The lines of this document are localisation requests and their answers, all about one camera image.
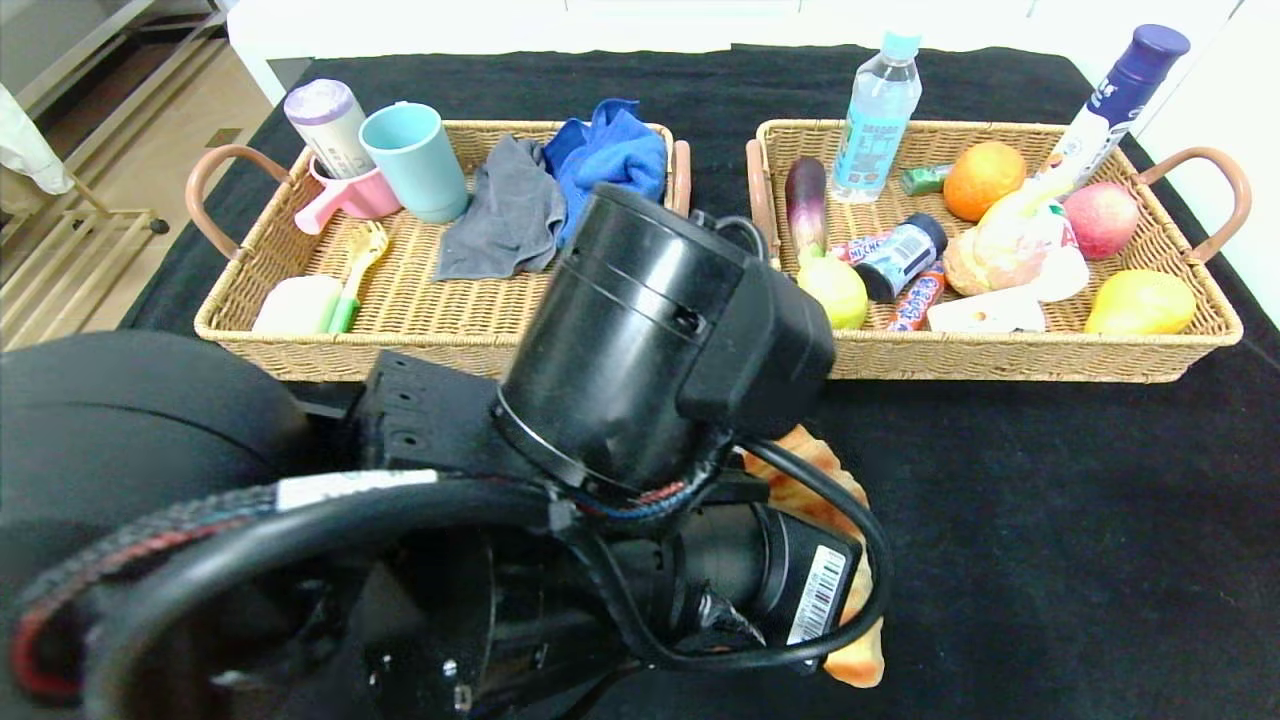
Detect white bottle purple cap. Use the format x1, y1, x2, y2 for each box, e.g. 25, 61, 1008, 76
1037, 25, 1191, 191

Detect yellow pear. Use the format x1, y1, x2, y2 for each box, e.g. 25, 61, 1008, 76
1085, 270, 1198, 336

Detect clear water bottle blue label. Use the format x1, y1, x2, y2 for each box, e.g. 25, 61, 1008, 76
830, 30, 923, 204

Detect red white candy roll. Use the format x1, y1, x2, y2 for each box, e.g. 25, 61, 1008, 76
828, 232, 891, 263

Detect purple eggplant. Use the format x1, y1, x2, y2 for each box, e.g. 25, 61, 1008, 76
785, 157, 829, 263

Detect yellow banana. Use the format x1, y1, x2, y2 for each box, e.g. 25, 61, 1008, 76
985, 178, 1071, 226

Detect yellow fork green handle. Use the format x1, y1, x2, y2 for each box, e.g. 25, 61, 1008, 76
327, 220, 390, 335

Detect small jar dark blue lid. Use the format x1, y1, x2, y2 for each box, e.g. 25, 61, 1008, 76
855, 212, 949, 303

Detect blue cloth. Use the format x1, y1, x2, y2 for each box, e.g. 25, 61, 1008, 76
543, 98, 669, 249

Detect pink cup with handle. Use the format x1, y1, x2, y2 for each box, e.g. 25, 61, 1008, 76
293, 158, 403, 236

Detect beige metal rack with wheels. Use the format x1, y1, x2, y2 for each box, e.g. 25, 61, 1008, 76
0, 0, 231, 351

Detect grey cloth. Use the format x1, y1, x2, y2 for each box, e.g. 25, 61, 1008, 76
435, 133, 568, 282

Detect yellow lemon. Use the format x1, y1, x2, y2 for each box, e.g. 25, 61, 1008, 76
797, 255, 870, 331

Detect pale white soap bar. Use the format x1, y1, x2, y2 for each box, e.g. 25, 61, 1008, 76
250, 275, 345, 334

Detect orange fruit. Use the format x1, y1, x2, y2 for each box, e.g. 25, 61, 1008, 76
943, 142, 1028, 223

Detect woven wicker basket brown handles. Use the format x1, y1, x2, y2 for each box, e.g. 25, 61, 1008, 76
745, 119, 1251, 384
185, 120, 693, 384

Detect red apple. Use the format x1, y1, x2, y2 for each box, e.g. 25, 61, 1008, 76
1062, 182, 1141, 261

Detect white yogurt drink bottle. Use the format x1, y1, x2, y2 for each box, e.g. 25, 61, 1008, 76
1035, 205, 1091, 303

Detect black table cloth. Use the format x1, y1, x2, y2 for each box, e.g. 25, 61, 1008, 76
120, 45, 1280, 720

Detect white hanging cloth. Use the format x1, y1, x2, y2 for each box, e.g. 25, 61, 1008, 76
0, 85, 76, 196

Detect striped golden croissant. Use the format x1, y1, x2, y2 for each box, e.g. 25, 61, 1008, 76
742, 425, 886, 689

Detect orange blue candy roll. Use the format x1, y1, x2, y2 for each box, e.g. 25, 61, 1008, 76
887, 270, 947, 333

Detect round cream puff bread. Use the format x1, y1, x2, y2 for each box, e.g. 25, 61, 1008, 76
943, 207, 1056, 298

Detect white background table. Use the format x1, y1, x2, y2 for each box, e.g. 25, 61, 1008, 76
228, 0, 1241, 109

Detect white tumbler lilac lid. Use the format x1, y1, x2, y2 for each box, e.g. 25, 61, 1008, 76
283, 78, 376, 181

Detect light blue plastic cup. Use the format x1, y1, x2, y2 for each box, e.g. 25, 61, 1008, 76
358, 101, 470, 225

